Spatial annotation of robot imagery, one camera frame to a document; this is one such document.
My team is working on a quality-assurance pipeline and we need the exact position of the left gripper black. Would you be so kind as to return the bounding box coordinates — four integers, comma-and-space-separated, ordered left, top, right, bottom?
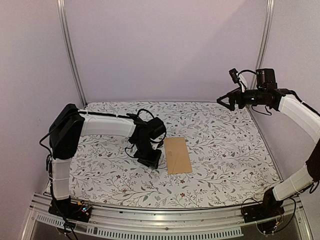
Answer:
133, 138, 162, 170

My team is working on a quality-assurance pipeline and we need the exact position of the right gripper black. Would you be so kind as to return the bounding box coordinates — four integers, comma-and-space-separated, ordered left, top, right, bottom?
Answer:
217, 86, 267, 111

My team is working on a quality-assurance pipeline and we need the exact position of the brown kraft envelope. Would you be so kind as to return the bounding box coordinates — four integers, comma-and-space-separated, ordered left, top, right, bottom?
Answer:
164, 137, 193, 175

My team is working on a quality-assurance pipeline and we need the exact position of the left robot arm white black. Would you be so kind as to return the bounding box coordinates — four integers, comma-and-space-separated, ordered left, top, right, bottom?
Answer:
48, 103, 167, 217

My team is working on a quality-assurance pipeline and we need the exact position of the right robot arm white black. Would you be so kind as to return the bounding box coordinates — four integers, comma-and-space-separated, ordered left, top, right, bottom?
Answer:
217, 68, 320, 218

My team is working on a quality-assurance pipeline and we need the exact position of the floral patterned table mat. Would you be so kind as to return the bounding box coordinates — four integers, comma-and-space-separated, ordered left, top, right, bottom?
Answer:
69, 102, 281, 208

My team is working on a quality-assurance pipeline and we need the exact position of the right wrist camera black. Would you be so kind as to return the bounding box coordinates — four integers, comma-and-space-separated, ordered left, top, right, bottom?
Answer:
229, 68, 240, 84

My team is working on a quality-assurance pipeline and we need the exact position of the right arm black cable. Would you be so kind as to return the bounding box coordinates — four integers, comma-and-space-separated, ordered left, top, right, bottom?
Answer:
238, 69, 258, 78

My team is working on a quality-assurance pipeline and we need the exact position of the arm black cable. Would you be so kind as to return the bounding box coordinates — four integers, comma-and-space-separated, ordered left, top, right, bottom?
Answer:
136, 108, 156, 123
238, 69, 258, 78

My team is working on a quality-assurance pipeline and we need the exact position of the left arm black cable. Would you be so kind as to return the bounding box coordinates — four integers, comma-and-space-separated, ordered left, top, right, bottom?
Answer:
136, 108, 156, 123

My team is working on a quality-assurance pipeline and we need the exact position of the right aluminium frame post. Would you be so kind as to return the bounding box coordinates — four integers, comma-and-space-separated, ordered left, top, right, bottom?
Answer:
254, 0, 275, 73

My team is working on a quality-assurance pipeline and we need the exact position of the aluminium frame post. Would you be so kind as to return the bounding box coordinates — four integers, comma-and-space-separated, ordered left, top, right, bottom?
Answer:
254, 0, 275, 73
56, 0, 88, 106

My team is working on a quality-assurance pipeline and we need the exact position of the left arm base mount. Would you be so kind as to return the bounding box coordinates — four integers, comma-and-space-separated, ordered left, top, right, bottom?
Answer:
48, 199, 92, 223

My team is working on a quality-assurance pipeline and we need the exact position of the aluminium front rail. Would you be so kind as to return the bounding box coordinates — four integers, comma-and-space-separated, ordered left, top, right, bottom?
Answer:
21, 193, 315, 240

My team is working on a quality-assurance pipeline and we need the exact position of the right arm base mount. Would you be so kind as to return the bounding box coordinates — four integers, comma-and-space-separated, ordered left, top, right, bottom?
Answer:
240, 201, 285, 223

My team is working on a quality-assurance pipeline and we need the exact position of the left aluminium frame post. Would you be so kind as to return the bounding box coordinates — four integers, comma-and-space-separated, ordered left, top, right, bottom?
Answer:
56, 0, 88, 106

